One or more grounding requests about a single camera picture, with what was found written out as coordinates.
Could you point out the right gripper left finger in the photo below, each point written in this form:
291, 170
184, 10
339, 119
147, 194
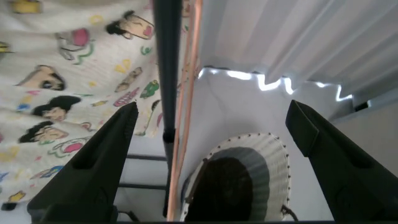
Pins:
93, 186

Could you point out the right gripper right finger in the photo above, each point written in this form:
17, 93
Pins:
339, 183

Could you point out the cream printed garment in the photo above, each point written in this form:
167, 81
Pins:
77, 62

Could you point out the pink clothes hanger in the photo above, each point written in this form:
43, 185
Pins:
189, 93

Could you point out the white laundry basket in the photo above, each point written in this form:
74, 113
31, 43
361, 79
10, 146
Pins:
276, 174

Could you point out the black clothes rack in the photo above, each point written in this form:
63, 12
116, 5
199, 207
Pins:
168, 62

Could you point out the white curtain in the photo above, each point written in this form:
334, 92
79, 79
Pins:
295, 37

